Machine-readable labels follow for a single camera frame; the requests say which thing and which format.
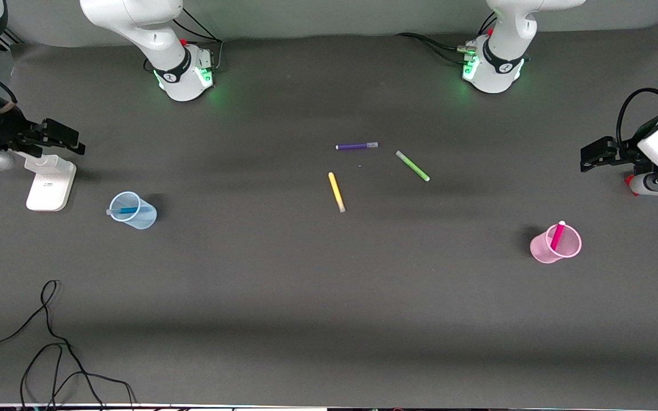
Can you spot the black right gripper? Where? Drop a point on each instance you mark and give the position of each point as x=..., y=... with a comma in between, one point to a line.
x=2, y=129

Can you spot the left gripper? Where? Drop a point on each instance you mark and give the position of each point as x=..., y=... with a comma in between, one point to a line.
x=625, y=153

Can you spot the pink marker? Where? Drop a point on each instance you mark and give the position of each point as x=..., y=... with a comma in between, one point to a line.
x=557, y=235

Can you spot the blue marker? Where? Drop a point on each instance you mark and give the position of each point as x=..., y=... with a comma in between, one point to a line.
x=123, y=210

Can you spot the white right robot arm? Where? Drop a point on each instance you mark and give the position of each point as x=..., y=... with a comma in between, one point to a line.
x=163, y=40

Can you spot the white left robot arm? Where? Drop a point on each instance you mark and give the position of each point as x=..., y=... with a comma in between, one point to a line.
x=503, y=63

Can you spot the white flat box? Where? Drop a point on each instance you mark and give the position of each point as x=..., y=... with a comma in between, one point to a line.
x=49, y=188

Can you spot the translucent pink cup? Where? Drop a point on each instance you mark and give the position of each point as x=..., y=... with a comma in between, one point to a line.
x=540, y=251

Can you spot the translucent blue cup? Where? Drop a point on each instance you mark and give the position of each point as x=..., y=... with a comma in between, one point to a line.
x=145, y=221

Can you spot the green marker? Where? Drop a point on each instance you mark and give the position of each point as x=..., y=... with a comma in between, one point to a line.
x=412, y=166

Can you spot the purple marker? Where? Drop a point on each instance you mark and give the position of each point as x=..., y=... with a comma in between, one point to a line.
x=354, y=146

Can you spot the yellow marker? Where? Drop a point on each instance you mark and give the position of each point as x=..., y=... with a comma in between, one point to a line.
x=336, y=191

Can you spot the red white mount piece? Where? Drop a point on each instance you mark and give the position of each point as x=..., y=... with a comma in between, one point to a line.
x=630, y=181

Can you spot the aluminium frame rail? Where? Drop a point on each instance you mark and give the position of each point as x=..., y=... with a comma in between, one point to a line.
x=10, y=39

